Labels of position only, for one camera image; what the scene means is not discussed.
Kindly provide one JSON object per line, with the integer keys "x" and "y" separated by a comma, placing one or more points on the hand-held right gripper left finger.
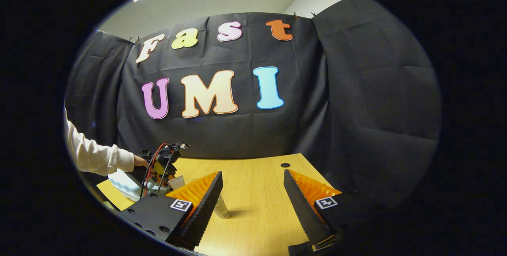
{"x": 204, "y": 212}

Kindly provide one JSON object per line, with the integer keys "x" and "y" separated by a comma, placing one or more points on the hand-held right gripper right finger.
{"x": 305, "y": 212}

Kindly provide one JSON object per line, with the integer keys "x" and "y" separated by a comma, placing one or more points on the white squeeze tube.
{"x": 222, "y": 208}

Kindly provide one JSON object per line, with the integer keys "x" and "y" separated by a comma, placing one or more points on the light blue suitcase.
{"x": 122, "y": 184}

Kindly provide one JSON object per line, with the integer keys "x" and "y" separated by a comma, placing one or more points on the black backdrop cloth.
{"x": 356, "y": 109}

